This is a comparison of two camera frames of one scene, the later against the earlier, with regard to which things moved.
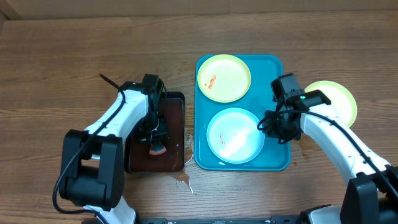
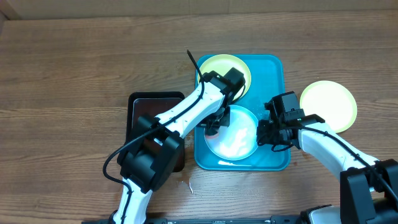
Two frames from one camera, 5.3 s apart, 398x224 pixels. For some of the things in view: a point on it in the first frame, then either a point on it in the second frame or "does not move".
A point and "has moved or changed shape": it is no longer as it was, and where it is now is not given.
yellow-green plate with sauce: [224, 78] does not move
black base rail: [286, 219] does not move
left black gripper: [164, 129] -> [225, 121]
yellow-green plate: [344, 103] does not move
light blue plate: [232, 135] does not move
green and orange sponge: [157, 149] has moved or changed shape
